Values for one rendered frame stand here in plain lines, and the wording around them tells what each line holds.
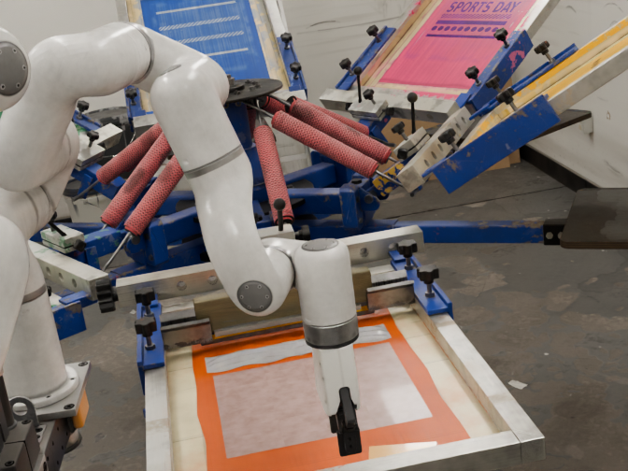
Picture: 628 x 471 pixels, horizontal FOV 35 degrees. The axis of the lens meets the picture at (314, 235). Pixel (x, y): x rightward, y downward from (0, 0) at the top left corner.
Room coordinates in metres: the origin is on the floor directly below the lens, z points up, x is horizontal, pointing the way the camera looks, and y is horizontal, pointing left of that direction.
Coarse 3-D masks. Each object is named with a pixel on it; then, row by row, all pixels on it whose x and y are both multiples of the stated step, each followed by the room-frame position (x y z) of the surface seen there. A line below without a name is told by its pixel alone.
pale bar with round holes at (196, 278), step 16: (352, 240) 2.08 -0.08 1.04; (368, 240) 2.06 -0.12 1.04; (384, 240) 2.07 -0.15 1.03; (400, 240) 2.07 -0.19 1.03; (416, 240) 2.08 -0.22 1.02; (352, 256) 2.06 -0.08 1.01; (368, 256) 2.06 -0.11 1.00; (384, 256) 2.07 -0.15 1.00; (160, 272) 2.04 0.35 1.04; (176, 272) 2.03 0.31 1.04; (192, 272) 2.02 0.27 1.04; (208, 272) 2.02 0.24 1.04; (128, 288) 2.00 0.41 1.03; (160, 288) 2.00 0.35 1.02; (176, 288) 2.01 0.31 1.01; (192, 288) 2.01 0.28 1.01; (208, 288) 2.02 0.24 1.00; (128, 304) 1.99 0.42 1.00
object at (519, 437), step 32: (448, 320) 1.71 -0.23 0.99; (448, 352) 1.62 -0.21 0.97; (160, 384) 1.60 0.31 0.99; (480, 384) 1.44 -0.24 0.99; (160, 416) 1.48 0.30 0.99; (512, 416) 1.33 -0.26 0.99; (160, 448) 1.38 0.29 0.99; (448, 448) 1.27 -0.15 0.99; (480, 448) 1.25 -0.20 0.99; (512, 448) 1.25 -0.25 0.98; (544, 448) 1.26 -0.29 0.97
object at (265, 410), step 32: (224, 352) 1.77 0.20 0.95; (224, 384) 1.64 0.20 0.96; (256, 384) 1.62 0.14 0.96; (288, 384) 1.60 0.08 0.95; (224, 416) 1.52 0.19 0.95; (256, 416) 1.50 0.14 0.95; (288, 416) 1.49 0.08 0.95; (320, 416) 1.47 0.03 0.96; (224, 448) 1.41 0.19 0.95; (256, 448) 1.40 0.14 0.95; (288, 448) 1.39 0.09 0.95; (320, 448) 1.37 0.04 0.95
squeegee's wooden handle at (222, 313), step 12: (360, 276) 1.84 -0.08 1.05; (360, 288) 1.84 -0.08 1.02; (204, 300) 1.80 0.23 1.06; (216, 300) 1.80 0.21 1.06; (228, 300) 1.80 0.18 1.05; (288, 300) 1.82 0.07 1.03; (360, 300) 1.84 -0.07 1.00; (204, 312) 1.80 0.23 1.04; (216, 312) 1.80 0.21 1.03; (228, 312) 1.80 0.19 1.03; (240, 312) 1.80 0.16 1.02; (276, 312) 1.81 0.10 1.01; (288, 312) 1.82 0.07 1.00; (300, 312) 1.82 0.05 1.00; (216, 324) 1.80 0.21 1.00; (228, 324) 1.80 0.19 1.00; (240, 324) 1.80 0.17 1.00
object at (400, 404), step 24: (384, 312) 1.86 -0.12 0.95; (312, 360) 1.69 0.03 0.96; (360, 360) 1.66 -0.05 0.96; (384, 360) 1.65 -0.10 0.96; (408, 360) 1.63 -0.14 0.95; (312, 384) 1.59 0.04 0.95; (360, 384) 1.56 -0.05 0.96; (384, 384) 1.55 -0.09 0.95; (408, 384) 1.54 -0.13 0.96; (432, 384) 1.53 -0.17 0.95; (360, 408) 1.48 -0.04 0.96; (384, 408) 1.47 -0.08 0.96; (408, 408) 1.46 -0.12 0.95; (432, 408) 1.45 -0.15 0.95; (360, 432) 1.40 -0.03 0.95; (384, 432) 1.39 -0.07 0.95; (408, 432) 1.38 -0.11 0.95; (432, 432) 1.37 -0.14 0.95; (456, 432) 1.36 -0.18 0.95; (360, 456) 1.33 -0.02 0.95
